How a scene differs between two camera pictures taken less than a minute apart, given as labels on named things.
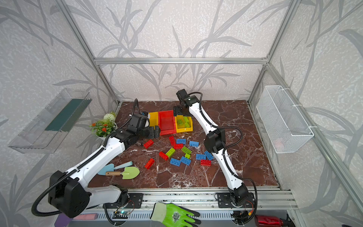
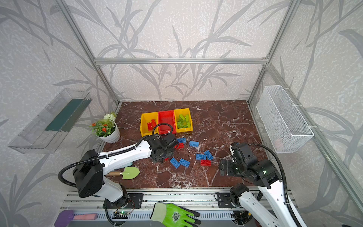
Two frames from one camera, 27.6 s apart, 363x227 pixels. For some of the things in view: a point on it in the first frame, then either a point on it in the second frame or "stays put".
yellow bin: [184, 124] stays put
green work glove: [173, 215] stays put
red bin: [167, 122] stays put
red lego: [205, 162] stays put
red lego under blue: [178, 146] stays put
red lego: [149, 164] to [153, 123]
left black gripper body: [151, 132] to [168, 150]
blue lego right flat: [201, 156] stays put
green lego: [186, 150] to [183, 124]
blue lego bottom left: [176, 162] stays put
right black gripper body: [178, 111] to [224, 166]
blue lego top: [181, 141] stays put
